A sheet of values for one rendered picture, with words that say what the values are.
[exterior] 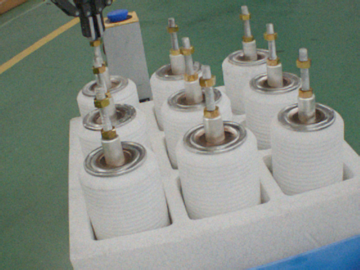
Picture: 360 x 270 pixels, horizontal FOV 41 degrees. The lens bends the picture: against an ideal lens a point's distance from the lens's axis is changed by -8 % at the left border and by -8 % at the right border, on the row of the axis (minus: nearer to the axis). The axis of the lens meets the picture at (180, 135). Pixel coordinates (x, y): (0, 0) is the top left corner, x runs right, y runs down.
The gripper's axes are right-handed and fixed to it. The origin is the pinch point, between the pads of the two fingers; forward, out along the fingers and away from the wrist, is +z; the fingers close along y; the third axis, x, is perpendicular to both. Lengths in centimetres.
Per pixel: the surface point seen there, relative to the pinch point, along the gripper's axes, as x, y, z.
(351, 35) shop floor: -22, -107, 36
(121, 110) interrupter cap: 10.3, 3.7, 9.9
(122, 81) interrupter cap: 1.4, -2.5, 9.9
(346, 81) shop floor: -2, -70, 35
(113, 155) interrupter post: 21.7, 12.2, 8.8
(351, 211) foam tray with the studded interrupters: 40.6, -7.7, 20.2
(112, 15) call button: -11.7, -10.6, 2.5
